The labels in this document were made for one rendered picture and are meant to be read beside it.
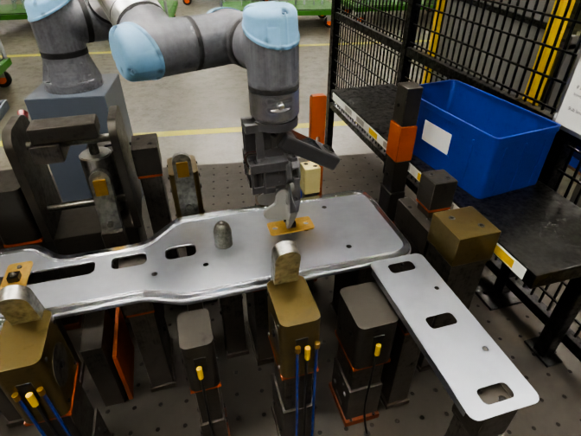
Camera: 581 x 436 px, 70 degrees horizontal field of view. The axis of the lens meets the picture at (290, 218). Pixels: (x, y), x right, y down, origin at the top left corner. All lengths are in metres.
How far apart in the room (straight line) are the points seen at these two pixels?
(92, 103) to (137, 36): 0.65
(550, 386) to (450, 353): 0.46
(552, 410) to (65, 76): 1.35
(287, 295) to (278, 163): 0.20
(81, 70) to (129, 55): 0.69
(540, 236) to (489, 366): 0.29
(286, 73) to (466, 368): 0.46
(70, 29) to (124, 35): 0.66
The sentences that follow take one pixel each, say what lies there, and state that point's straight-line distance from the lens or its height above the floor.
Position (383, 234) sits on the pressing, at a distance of 0.79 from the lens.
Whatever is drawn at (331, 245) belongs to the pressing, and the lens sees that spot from 0.76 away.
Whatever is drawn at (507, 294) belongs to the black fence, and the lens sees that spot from 1.20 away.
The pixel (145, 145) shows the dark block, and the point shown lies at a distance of 0.87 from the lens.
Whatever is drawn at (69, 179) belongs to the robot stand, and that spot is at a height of 0.86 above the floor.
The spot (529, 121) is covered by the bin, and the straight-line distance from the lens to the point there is 1.00.
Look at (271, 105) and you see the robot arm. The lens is 0.62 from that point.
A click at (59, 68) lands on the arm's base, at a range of 1.29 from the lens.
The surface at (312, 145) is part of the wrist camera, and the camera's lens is 0.68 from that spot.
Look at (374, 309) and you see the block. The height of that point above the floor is 0.98.
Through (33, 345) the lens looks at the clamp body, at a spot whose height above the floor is 1.04.
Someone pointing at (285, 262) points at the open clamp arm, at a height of 1.09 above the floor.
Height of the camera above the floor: 1.48
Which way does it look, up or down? 36 degrees down
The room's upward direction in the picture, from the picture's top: straight up
